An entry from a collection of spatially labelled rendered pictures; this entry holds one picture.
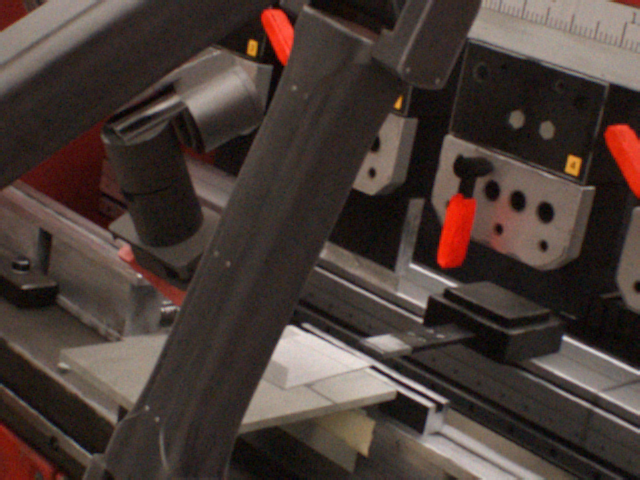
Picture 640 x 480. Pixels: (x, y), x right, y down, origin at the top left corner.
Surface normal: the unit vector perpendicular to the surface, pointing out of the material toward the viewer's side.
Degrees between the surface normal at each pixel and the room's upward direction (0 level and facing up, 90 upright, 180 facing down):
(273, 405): 0
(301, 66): 79
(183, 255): 32
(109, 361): 0
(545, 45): 90
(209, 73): 72
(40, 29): 38
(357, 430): 90
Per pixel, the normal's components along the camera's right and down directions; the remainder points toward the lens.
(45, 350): 0.19, -0.94
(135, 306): 0.68, 0.32
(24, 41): -0.24, -0.68
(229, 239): -0.68, -0.14
